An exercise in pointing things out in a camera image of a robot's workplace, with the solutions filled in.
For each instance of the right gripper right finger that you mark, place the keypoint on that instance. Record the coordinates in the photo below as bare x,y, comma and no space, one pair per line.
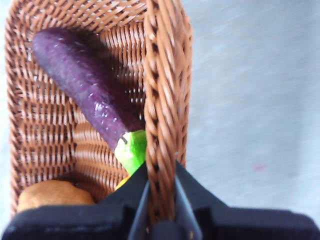
237,225

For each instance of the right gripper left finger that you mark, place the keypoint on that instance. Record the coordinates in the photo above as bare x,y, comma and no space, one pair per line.
87,222

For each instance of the brown potato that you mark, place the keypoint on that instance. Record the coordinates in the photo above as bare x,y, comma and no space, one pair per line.
55,195

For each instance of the yellow corn cob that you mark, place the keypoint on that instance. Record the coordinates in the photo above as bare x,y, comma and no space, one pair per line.
122,183

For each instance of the brown wicker basket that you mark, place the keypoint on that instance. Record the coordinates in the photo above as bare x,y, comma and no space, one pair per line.
50,125

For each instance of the purple eggplant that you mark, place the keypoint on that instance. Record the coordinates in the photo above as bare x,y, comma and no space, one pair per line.
82,75

